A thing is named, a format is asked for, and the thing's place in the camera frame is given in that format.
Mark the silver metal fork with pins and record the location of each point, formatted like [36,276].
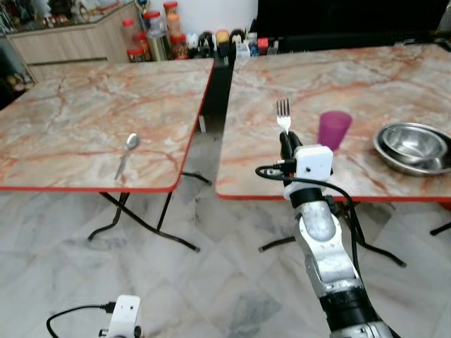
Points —
[283,116]

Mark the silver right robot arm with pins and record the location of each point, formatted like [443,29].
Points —
[320,239]

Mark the purple plastic cup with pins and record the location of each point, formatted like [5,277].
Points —
[334,130]

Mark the large steel bowl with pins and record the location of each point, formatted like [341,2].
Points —
[387,156]

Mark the small red box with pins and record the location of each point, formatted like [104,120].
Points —
[263,46]

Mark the yellow-top small bottle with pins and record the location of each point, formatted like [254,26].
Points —
[223,42]

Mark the small steel bowl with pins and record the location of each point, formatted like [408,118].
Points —
[416,144]

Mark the black television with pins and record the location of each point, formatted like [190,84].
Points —
[352,21]

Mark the silver metal spoon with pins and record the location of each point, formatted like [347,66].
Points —
[131,142]

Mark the red-lid dark jar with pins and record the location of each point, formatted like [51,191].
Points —
[156,39]

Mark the tall red-lid orange jar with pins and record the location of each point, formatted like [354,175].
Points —
[172,17]

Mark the red-lid clear plastic jar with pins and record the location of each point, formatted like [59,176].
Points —
[129,35]

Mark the light wooden cabinet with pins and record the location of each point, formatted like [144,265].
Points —
[70,39]

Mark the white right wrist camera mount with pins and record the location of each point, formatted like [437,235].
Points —
[315,162]

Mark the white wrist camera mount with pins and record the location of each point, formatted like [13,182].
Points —
[125,313]
[315,162]

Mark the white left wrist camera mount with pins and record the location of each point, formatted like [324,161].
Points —
[125,313]

